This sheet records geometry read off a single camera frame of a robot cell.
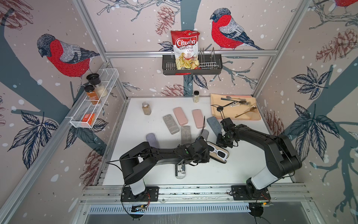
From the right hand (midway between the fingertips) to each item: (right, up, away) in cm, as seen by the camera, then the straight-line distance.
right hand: (217, 143), depth 92 cm
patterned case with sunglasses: (-24, -12, -14) cm, 31 cm away
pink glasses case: (-25, +18, +16) cm, 34 cm away
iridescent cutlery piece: (+13, +32, +27) cm, 44 cm away
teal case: (-32, +12, +9) cm, 35 cm away
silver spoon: (+18, +33, +28) cm, 47 cm away
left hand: (-5, -5, -12) cm, 14 cm away
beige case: (-8, +6, +3) cm, 10 cm away
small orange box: (-68, +19, -27) cm, 75 cm away
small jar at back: (-12, +33, +21) cm, 41 cm away
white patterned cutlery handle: (+22, +27, +23) cm, 42 cm away
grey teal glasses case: (0, +12, +8) cm, 14 cm away
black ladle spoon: (+8, +23, +19) cm, 31 cm away
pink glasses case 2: (-11, +16, +16) cm, 25 cm away
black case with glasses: (-1, -4, -6) cm, 8 cm away
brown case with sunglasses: (-44, +2, 0) cm, 45 cm away
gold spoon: (+34, +24, +18) cm, 45 cm away
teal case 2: (-21, +5, +1) cm, 22 cm away
